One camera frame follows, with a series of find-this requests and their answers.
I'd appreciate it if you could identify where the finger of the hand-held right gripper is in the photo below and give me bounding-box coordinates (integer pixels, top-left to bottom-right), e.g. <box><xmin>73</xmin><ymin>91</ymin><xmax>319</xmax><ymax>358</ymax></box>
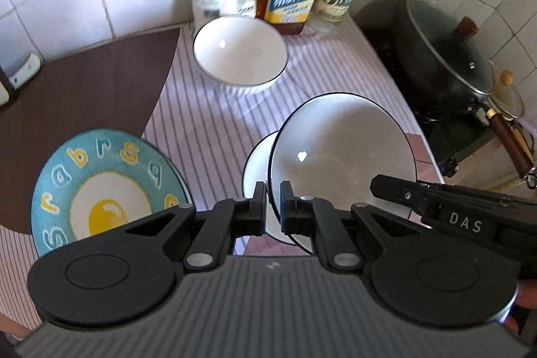
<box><xmin>370</xmin><ymin>174</ymin><xmax>426</xmax><ymax>214</ymax></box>

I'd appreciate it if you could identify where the cream pan wooden handle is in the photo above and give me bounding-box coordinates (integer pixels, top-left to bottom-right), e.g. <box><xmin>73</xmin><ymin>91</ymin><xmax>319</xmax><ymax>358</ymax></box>
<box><xmin>482</xmin><ymin>102</ymin><xmax>535</xmax><ymax>155</ymax></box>

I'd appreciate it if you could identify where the cream pan glass lid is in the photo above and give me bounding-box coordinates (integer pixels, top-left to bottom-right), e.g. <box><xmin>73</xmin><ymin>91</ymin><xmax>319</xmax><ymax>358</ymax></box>
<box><xmin>489</xmin><ymin>68</ymin><xmax>526</xmax><ymax>119</ymax></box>

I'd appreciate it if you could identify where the glass wok lid wooden knob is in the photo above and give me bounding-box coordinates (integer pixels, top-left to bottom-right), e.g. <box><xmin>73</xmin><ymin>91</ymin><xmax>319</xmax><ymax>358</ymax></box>
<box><xmin>405</xmin><ymin>0</ymin><xmax>496</xmax><ymax>95</ymax></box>

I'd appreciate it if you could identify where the blue fried egg plate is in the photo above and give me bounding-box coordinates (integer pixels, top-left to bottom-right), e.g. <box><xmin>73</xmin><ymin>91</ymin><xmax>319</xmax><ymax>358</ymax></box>
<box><xmin>30</xmin><ymin>129</ymin><xmax>191</xmax><ymax>258</ymax></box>

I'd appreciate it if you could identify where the black gas stove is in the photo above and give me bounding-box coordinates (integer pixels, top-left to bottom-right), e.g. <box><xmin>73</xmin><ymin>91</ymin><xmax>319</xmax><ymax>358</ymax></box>
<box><xmin>361</xmin><ymin>0</ymin><xmax>504</xmax><ymax>178</ymax></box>

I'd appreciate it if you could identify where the person's right hand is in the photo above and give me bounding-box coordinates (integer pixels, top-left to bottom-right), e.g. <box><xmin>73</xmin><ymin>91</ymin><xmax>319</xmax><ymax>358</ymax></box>
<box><xmin>503</xmin><ymin>278</ymin><xmax>537</xmax><ymax>338</ymax></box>

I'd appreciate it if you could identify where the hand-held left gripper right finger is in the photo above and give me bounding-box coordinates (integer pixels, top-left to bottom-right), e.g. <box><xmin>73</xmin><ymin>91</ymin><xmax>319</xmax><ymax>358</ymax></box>
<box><xmin>279</xmin><ymin>181</ymin><xmax>424</xmax><ymax>274</ymax></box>

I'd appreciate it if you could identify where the white cutting board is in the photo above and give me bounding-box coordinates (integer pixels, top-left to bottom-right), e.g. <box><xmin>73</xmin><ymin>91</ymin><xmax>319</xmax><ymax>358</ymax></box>
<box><xmin>0</xmin><ymin>64</ymin><xmax>11</xmax><ymax>109</ymax></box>

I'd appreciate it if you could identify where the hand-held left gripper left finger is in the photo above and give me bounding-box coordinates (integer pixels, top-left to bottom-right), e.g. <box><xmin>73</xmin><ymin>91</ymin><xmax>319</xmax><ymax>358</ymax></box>
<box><xmin>121</xmin><ymin>181</ymin><xmax>269</xmax><ymax>274</ymax></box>

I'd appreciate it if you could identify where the black wok wooden handle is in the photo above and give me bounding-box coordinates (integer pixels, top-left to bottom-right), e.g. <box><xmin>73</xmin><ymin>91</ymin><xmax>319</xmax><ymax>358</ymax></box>
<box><xmin>394</xmin><ymin>0</ymin><xmax>537</xmax><ymax>189</ymax></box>

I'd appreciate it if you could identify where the small white object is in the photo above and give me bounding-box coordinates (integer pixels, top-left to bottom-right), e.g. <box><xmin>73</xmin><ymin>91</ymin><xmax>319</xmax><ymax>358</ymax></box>
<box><xmin>7</xmin><ymin>53</ymin><xmax>43</xmax><ymax>89</ymax></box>

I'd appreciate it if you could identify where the white ribbed bowl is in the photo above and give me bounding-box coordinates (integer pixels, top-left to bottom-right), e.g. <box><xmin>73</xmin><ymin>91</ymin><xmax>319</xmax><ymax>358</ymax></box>
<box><xmin>192</xmin><ymin>16</ymin><xmax>290</xmax><ymax>95</ymax></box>
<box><xmin>266</xmin><ymin>92</ymin><xmax>418</xmax><ymax>255</ymax></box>

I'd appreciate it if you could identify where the striped table mat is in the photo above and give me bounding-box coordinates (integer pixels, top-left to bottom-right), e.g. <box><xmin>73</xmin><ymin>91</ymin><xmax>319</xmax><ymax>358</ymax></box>
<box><xmin>0</xmin><ymin>20</ymin><xmax>445</xmax><ymax>342</ymax></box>

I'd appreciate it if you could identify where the white plate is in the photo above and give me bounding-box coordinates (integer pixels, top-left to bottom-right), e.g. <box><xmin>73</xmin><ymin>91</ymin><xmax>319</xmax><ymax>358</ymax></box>
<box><xmin>242</xmin><ymin>130</ymin><xmax>303</xmax><ymax>245</ymax></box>

